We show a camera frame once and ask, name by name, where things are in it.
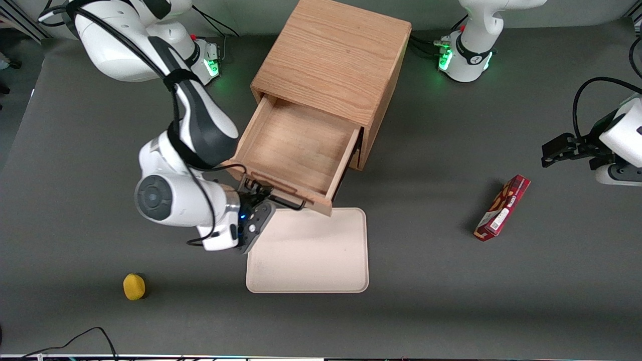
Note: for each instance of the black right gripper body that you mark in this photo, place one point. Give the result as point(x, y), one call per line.
point(249, 200)

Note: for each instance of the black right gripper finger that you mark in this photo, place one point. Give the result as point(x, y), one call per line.
point(267, 195)
point(257, 189)

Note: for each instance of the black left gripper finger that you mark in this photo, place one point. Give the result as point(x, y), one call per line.
point(557, 143)
point(551, 160)

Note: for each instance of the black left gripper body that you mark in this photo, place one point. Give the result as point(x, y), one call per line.
point(593, 147)

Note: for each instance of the wooden drawer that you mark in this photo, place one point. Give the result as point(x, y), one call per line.
point(357, 159)
point(296, 145)

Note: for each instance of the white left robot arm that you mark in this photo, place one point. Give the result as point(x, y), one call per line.
point(476, 30)

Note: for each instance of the wooden drawer cabinet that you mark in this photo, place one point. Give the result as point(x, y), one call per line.
point(331, 50)

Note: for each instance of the red snack box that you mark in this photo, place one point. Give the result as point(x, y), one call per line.
point(503, 208)

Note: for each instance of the beige plastic tray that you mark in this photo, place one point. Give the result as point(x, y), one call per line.
point(311, 255)

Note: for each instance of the yellow lemon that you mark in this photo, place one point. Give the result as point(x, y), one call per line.
point(134, 287)

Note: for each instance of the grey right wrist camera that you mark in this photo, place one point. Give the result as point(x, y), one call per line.
point(258, 225)

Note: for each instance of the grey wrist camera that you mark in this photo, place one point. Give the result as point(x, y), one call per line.
point(258, 225)
point(619, 175)

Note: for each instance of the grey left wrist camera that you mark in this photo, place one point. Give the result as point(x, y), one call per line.
point(619, 175)

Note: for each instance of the aluminium frame rail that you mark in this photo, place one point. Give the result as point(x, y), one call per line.
point(25, 27)

